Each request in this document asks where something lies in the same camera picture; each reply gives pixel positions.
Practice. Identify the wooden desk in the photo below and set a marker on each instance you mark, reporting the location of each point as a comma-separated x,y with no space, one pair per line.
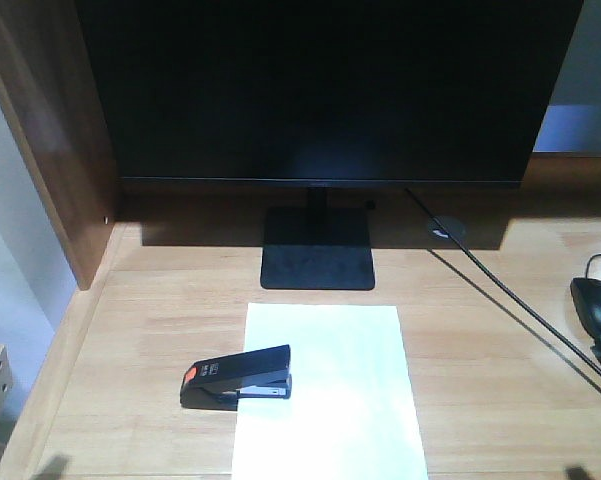
496,397

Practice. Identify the black computer mouse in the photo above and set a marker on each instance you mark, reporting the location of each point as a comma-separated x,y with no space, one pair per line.
586,295

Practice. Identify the black stapler with orange label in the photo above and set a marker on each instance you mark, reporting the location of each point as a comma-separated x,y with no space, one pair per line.
219,383

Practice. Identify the white paper sheets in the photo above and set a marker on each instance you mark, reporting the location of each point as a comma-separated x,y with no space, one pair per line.
351,412

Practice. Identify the black computer monitor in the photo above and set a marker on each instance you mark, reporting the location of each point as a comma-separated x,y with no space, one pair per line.
323,94

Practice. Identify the grey desk cable grommet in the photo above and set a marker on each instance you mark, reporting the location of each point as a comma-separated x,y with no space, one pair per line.
446,228

